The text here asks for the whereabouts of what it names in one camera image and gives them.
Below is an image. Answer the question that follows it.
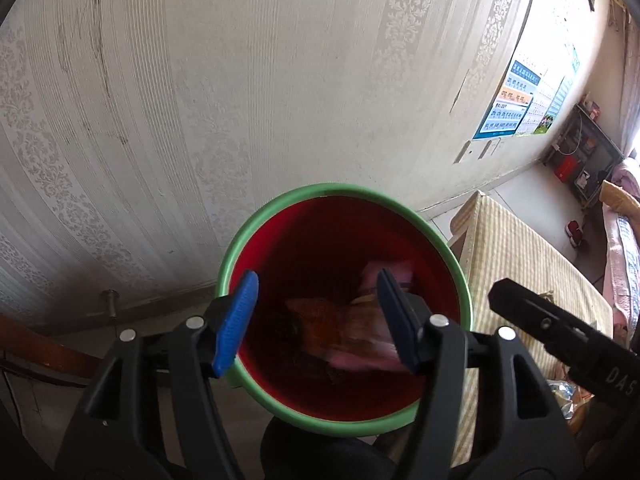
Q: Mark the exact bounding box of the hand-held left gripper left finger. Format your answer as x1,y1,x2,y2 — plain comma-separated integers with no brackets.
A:
55,270,260,480

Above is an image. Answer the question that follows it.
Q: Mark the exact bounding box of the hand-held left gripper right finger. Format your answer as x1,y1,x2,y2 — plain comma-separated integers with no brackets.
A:
377,268,586,480

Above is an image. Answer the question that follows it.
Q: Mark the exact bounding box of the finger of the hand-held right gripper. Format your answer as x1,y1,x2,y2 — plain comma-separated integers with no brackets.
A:
488,278,601,367

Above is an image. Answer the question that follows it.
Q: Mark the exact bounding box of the red bin with green rim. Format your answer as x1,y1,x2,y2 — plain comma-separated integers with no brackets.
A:
215,183,473,436

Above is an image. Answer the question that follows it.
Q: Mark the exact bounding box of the pink plastic wrapper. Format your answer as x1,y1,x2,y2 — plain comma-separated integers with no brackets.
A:
325,259,417,372

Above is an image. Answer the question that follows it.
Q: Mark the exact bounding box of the table with yellow checked cloth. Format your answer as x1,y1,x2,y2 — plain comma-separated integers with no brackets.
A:
450,191,616,466

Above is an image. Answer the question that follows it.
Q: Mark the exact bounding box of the snack bag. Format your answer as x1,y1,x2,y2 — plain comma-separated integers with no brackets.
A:
547,380,596,432

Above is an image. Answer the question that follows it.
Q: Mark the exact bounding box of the orange plastic wrapper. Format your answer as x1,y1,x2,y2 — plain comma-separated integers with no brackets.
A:
285,297,396,361

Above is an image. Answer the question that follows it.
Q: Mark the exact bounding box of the yellow pillow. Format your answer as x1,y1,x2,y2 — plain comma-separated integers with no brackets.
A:
600,180,640,214

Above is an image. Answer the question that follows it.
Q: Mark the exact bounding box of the red box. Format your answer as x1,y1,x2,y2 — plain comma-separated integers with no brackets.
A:
554,156,579,183

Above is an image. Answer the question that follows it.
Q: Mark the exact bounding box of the grey shelf unit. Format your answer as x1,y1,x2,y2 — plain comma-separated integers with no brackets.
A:
542,104,624,207

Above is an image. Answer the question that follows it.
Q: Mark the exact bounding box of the folded pink blanket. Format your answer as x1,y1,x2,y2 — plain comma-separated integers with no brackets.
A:
612,159,640,189

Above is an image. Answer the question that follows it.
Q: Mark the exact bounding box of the pale curtain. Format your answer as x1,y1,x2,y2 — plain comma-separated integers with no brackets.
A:
617,10,640,157

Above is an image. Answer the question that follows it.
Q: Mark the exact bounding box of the white chart wall poster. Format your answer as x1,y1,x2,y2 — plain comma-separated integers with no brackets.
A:
520,47,566,136

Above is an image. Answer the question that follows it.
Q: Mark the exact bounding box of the blue bordered wall poster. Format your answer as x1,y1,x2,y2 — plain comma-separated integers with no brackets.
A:
472,57,543,140

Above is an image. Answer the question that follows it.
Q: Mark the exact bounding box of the teal bordered wall poster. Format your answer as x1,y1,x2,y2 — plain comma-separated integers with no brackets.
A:
546,45,581,117

